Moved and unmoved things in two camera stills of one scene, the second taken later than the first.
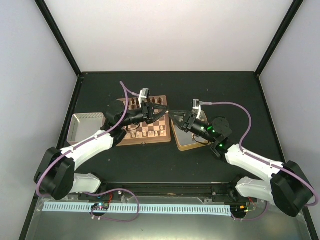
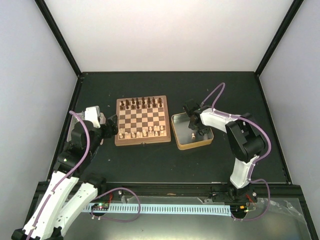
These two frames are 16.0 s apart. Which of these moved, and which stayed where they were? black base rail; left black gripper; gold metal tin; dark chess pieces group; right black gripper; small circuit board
Moved: left black gripper; right black gripper
Stayed: dark chess pieces group; small circuit board; gold metal tin; black base rail
